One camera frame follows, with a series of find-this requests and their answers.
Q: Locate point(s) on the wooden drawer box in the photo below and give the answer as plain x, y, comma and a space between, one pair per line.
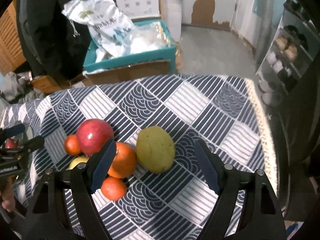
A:
48, 85

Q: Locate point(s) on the blue white patterned bedspread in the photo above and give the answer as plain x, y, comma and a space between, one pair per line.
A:
156, 112

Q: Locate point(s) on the red apple on bed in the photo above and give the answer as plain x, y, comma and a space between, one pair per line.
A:
92, 135

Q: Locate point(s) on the white printed plastic bag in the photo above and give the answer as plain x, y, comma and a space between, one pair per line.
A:
107, 24

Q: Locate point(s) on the large orange fruit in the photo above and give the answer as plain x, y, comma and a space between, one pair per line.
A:
124, 163

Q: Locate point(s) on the large green pomelo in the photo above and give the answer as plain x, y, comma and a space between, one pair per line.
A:
155, 149

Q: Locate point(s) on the wooden louvered wardrobe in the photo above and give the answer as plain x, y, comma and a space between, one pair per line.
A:
11, 51

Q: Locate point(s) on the black hanging coat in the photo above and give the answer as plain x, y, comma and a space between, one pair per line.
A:
51, 44

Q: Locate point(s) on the brown cardboard box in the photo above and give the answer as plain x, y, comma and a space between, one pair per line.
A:
130, 72

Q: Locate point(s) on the red apple in bowl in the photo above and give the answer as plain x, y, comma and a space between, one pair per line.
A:
11, 143

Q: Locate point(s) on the person's left hand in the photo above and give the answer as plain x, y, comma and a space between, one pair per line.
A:
7, 195

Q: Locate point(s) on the clear plastic bag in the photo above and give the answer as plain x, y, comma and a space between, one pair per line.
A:
148, 37

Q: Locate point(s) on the white patterned cabinet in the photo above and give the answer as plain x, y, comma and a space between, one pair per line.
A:
139, 9

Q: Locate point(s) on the small orange mandarin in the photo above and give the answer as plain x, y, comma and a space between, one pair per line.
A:
113, 188
71, 145

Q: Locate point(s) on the grey clothing pile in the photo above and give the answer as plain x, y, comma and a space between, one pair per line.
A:
18, 89

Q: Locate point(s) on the teal plastic bin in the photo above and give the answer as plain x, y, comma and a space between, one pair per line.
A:
94, 62

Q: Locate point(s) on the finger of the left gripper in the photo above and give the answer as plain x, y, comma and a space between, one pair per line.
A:
11, 132
33, 144

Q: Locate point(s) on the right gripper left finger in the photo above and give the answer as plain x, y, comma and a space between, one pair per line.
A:
47, 215

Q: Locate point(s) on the shoe rack with shoes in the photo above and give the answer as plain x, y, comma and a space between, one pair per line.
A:
292, 49

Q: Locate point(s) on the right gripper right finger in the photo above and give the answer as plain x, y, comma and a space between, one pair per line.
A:
261, 216

